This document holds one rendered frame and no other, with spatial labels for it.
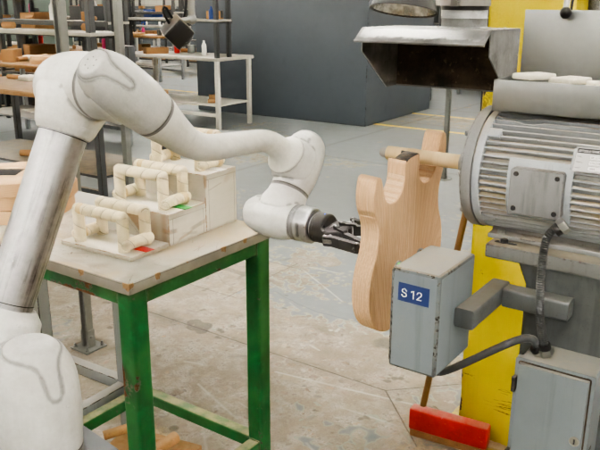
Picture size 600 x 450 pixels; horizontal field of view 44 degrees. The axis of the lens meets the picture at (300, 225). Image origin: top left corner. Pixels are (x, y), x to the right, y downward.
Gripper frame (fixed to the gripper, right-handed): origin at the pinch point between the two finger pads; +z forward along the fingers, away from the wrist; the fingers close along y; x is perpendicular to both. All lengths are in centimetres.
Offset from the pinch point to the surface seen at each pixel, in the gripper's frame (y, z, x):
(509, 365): -84, 2, -81
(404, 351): 30.6, 19.7, -5.9
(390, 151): -6.2, -3.1, 19.6
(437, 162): -5.9, 8.5, 18.7
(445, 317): 26.8, 25.8, 1.1
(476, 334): -85, -12, -73
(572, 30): -18, 32, 46
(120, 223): 19, -69, -1
